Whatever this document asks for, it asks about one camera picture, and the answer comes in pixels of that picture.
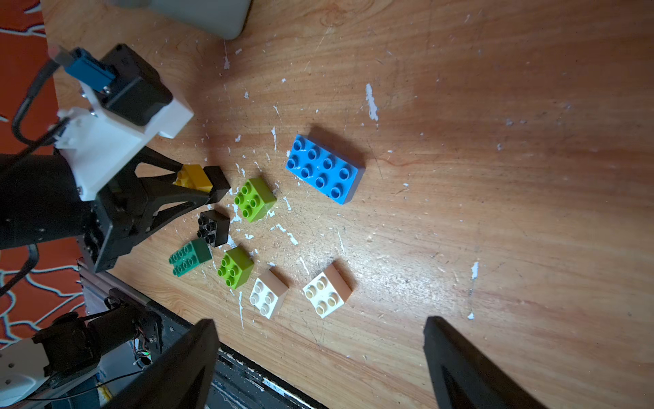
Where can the white lego brick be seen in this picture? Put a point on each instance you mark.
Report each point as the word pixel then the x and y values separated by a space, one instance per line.
pixel 327 292
pixel 268 294

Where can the black lego brick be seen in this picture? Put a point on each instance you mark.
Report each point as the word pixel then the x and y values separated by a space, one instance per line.
pixel 213 228

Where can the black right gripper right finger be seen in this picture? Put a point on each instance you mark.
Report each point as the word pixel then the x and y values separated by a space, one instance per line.
pixel 463 377

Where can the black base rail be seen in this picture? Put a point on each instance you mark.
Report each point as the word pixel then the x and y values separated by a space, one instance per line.
pixel 85 361

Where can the blue long lego brick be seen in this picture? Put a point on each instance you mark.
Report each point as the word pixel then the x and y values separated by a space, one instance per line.
pixel 329 173

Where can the lime lego brick lower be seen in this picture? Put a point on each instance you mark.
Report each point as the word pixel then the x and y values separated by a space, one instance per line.
pixel 235 267

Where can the dark green lego brick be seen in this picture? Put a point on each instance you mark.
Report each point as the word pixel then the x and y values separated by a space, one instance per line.
pixel 190 256

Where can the grey plastic storage box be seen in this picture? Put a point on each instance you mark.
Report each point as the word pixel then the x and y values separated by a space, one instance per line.
pixel 223 18

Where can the lime lego brick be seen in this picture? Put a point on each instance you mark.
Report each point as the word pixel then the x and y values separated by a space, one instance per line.
pixel 235 267
pixel 254 199

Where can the yellow lego brick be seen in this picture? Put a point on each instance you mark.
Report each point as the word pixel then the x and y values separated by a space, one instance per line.
pixel 193 177

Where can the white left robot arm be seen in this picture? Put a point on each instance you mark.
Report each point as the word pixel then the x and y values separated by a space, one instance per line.
pixel 40 202

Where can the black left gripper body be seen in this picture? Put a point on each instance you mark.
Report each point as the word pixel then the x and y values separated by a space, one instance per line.
pixel 126 211

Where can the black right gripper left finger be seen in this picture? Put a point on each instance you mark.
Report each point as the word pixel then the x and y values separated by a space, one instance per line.
pixel 180 378

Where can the lime lego brick upper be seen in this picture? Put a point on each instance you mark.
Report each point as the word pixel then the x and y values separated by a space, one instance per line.
pixel 254 199

